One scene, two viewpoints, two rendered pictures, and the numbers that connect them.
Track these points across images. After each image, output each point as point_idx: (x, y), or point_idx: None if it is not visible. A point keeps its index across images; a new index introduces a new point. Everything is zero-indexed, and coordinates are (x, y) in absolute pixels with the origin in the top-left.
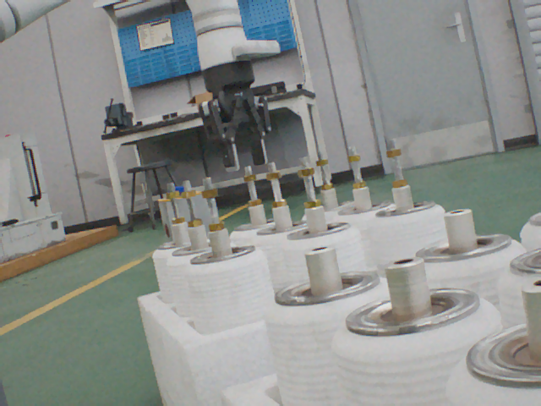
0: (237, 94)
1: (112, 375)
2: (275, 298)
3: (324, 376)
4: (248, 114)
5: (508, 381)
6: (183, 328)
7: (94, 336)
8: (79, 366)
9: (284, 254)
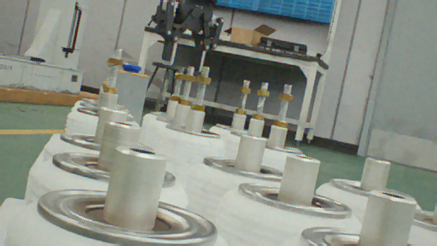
0: (198, 6)
1: (21, 194)
2: (61, 132)
3: None
4: (201, 26)
5: (41, 208)
6: None
7: None
8: (3, 178)
9: (156, 137)
